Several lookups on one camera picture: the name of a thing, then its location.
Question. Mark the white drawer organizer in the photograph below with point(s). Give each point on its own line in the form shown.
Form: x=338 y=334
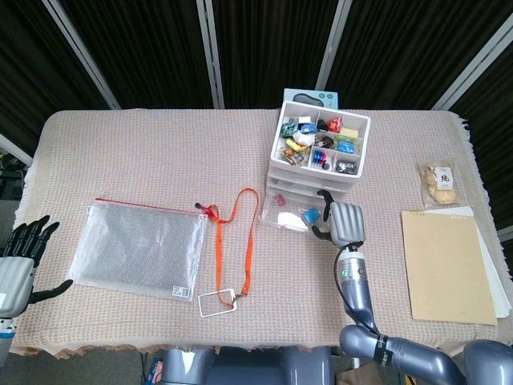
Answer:
x=276 y=158

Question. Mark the black small gadget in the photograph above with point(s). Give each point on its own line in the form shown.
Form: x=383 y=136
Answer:
x=346 y=166

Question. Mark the blue clips set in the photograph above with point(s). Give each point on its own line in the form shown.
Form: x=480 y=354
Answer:
x=320 y=155

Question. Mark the white crumpled item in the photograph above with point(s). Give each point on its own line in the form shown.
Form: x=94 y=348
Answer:
x=303 y=137

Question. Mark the aluminium partition post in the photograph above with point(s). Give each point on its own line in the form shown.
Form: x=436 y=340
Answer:
x=334 y=40
x=16 y=149
x=80 y=56
x=473 y=64
x=210 y=52

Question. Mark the small blue eraser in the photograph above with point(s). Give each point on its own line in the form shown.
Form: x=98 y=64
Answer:
x=310 y=216

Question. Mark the blue green printed packet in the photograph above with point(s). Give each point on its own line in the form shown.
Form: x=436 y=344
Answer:
x=346 y=144

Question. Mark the clear middle drawer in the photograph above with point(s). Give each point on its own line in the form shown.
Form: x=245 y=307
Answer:
x=300 y=190

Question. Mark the brown printed packet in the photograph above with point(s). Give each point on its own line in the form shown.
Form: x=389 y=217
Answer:
x=293 y=156

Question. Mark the clear snack bag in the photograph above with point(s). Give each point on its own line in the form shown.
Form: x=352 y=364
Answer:
x=439 y=182

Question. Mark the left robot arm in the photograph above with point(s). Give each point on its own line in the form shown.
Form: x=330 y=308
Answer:
x=5 y=341

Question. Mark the beige woven tablecloth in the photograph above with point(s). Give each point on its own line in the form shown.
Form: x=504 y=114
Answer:
x=160 y=160

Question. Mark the grey robot torso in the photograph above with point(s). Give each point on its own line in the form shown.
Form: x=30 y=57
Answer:
x=248 y=367

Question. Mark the white plastic bag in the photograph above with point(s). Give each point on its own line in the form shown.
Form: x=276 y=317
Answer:
x=290 y=221

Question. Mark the yellow note pad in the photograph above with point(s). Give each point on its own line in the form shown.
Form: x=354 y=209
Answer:
x=349 y=132

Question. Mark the black key bunch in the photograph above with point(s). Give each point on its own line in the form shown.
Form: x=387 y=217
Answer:
x=325 y=140

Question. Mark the small red item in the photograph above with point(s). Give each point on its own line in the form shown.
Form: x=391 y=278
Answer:
x=278 y=199

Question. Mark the clear lowest drawer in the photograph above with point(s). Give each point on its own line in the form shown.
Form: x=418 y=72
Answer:
x=290 y=208

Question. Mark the clear mesh zip pouch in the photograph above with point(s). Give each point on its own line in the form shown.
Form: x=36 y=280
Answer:
x=136 y=248

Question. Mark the white paper sheet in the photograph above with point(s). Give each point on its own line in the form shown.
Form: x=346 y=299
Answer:
x=491 y=260

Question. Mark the clear highest drawer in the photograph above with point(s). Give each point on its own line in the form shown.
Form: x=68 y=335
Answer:
x=304 y=178

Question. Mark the red triangular pouch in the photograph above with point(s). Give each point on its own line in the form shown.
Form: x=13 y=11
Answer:
x=335 y=123

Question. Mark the teal cardboard box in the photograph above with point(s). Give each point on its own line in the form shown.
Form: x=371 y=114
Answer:
x=308 y=96

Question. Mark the yellow small item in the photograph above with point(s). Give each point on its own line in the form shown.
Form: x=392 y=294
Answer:
x=293 y=144

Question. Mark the clear badge holder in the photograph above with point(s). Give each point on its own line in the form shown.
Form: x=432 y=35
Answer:
x=206 y=298

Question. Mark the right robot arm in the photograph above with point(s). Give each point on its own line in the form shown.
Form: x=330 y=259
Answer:
x=358 y=288

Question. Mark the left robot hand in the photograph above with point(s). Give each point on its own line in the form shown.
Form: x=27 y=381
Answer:
x=16 y=276

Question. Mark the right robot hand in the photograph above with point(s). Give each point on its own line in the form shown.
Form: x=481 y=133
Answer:
x=346 y=222

